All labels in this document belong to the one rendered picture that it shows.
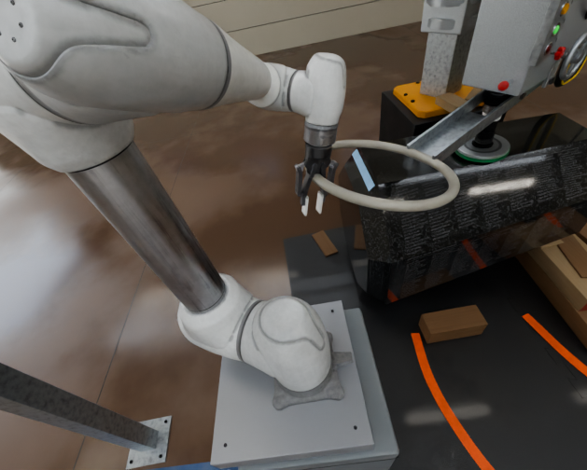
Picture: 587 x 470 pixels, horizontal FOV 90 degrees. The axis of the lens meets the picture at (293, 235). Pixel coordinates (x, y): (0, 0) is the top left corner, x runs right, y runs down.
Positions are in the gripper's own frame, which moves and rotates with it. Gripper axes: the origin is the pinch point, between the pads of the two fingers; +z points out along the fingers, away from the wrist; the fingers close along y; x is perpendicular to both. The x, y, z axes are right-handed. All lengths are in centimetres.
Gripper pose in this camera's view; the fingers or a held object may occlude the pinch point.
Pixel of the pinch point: (312, 203)
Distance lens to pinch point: 95.1
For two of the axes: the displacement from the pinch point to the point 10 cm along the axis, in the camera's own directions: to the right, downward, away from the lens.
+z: -0.6, 7.9, 6.1
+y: 9.4, -1.7, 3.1
